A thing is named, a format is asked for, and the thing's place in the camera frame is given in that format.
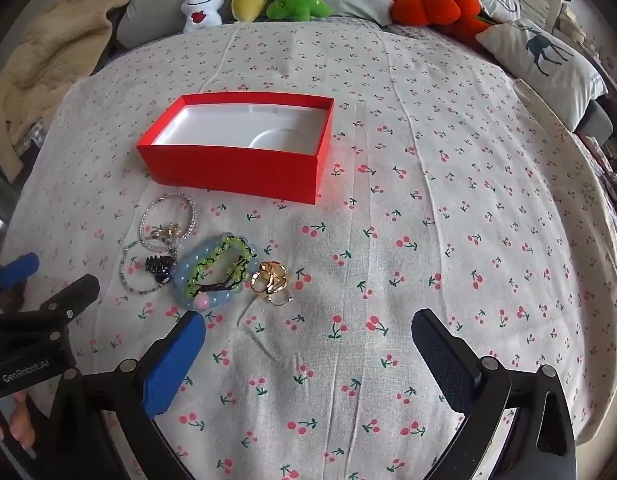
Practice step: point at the cherry print bedsheet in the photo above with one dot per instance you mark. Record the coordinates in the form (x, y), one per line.
(413, 220)

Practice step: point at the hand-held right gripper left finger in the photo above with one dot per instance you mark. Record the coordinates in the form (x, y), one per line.
(174, 366)

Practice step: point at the red cardboard box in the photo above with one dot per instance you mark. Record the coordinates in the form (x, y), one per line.
(228, 170)

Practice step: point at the beige blanket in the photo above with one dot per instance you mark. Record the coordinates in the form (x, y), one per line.
(53, 45)

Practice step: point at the person's left hand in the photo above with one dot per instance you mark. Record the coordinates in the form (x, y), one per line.
(14, 425)

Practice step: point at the black hair claw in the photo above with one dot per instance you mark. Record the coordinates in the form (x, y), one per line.
(157, 265)

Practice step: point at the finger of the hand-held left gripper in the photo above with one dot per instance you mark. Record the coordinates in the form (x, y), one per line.
(19, 267)
(71, 292)

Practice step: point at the orange pumpkin plush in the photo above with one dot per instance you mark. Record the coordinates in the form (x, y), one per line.
(428, 7)

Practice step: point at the gold flower earring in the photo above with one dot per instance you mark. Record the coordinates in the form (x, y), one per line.
(167, 232)

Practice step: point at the white bunny plush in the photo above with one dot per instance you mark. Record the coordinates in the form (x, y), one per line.
(201, 7)

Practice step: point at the dark grey cloth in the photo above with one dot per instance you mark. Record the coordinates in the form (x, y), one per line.
(596, 119)

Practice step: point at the deer print pillow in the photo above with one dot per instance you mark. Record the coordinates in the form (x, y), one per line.
(543, 60)

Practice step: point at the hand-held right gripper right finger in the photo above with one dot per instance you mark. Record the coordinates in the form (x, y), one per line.
(438, 355)

